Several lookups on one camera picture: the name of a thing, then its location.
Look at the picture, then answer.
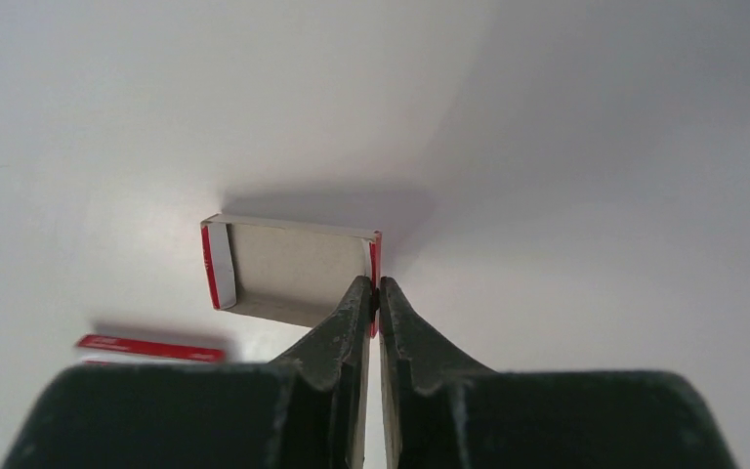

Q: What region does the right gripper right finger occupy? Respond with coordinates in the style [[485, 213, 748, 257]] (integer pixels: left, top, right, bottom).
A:
[[379, 277, 735, 468]]

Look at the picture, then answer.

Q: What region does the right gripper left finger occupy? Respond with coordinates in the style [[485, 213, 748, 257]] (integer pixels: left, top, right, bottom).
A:
[[4, 277, 374, 468]]

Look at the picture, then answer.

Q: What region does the staple box tray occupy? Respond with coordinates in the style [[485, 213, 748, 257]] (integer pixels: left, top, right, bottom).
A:
[[199, 214, 382, 327]]

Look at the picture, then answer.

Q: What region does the red white staple box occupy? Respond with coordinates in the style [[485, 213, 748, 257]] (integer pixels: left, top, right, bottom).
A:
[[74, 334, 227, 364]]

